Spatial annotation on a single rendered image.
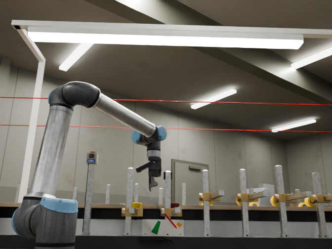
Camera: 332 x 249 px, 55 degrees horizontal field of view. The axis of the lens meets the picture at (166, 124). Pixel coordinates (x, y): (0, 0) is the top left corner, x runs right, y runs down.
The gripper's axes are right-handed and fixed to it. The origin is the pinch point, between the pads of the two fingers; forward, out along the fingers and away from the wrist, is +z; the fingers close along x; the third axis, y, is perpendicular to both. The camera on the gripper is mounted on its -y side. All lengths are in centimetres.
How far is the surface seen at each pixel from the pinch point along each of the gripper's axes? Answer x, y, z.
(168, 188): 6.0, 12.1, -1.5
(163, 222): 5.3, 9.5, 19.5
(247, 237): 4, 62, 28
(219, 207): 22, 48, 9
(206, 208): 6.0, 37.1, 10.6
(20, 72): 305, -236, -228
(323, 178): 678, 479, -106
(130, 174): 6.1, -13.1, -10.4
